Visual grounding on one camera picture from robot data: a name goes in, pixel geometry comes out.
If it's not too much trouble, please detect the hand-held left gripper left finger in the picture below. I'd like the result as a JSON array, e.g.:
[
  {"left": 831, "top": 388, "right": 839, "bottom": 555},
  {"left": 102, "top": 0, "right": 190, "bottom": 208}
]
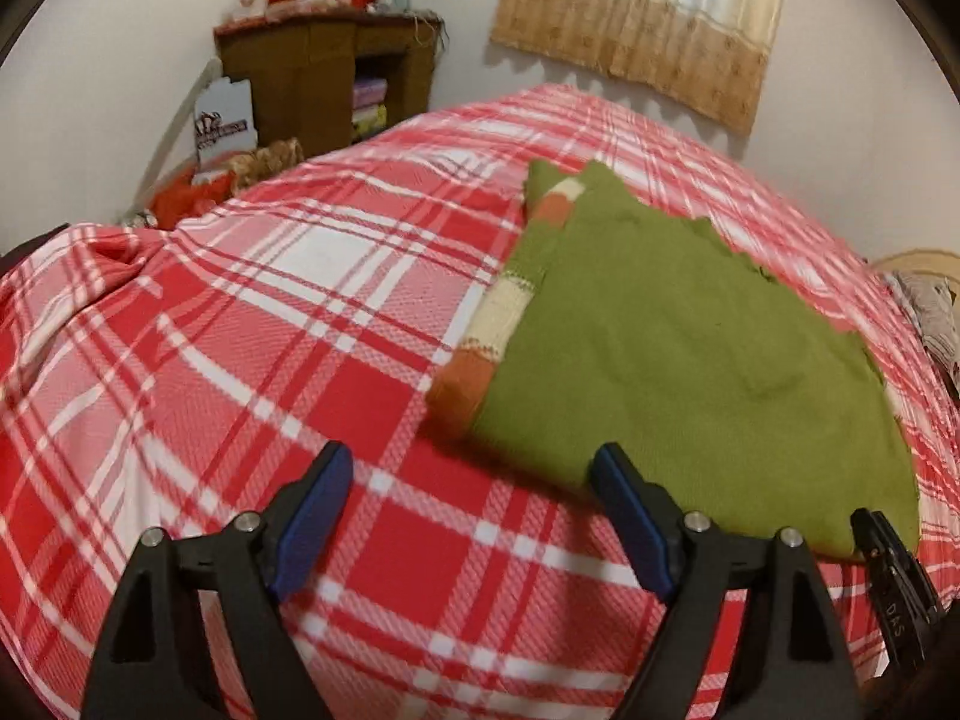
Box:
[{"left": 79, "top": 441, "right": 355, "bottom": 720}]

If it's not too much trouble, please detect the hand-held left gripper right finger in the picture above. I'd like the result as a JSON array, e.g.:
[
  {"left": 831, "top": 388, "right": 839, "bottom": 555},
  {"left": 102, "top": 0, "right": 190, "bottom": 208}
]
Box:
[{"left": 587, "top": 442, "right": 863, "bottom": 720}]

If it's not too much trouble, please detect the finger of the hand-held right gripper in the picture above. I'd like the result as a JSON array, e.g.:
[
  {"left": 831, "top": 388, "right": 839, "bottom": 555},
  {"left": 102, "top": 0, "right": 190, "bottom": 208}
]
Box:
[{"left": 850, "top": 508, "right": 947, "bottom": 691}]

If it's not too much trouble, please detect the green orange striped knit sweater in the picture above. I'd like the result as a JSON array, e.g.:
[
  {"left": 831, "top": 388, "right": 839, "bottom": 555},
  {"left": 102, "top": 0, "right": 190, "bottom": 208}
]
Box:
[{"left": 426, "top": 157, "right": 922, "bottom": 560}]

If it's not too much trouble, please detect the bed with red plaid sheet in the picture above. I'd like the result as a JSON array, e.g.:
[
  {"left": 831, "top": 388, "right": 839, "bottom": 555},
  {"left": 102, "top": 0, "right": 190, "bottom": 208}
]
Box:
[{"left": 0, "top": 82, "right": 960, "bottom": 720}]

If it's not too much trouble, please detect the grey patterned pillow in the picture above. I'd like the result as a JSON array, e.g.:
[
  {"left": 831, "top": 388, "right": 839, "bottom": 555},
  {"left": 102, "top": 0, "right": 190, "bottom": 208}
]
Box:
[{"left": 885, "top": 270, "right": 960, "bottom": 391}]

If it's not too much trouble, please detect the cream wooden headboard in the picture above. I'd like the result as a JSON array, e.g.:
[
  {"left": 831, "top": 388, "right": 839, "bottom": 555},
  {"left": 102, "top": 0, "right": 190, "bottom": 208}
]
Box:
[{"left": 870, "top": 249, "right": 960, "bottom": 287}]

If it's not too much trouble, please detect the red plastic bag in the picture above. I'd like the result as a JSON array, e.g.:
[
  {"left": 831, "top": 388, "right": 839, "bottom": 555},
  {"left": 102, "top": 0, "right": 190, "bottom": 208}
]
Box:
[{"left": 150, "top": 165, "right": 237, "bottom": 230}]

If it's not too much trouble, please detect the white paper bag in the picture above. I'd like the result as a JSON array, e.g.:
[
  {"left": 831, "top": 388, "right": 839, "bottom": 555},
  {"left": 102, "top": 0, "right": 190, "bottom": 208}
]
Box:
[{"left": 191, "top": 75, "right": 260, "bottom": 166}]

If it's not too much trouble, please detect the stack of boxes under desk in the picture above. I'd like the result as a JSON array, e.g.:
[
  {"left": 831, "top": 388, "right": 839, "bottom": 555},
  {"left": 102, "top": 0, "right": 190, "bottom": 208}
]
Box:
[{"left": 351, "top": 76, "right": 389, "bottom": 143}]

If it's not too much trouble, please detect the brown wooden desk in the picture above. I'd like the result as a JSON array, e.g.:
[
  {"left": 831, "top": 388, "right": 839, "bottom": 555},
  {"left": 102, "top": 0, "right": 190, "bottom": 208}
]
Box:
[{"left": 214, "top": 11, "right": 443, "bottom": 162}]

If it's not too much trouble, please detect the beige patterned window curtain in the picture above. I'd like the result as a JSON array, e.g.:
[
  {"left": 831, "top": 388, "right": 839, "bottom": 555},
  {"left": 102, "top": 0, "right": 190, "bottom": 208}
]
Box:
[{"left": 489, "top": 0, "right": 792, "bottom": 137}]

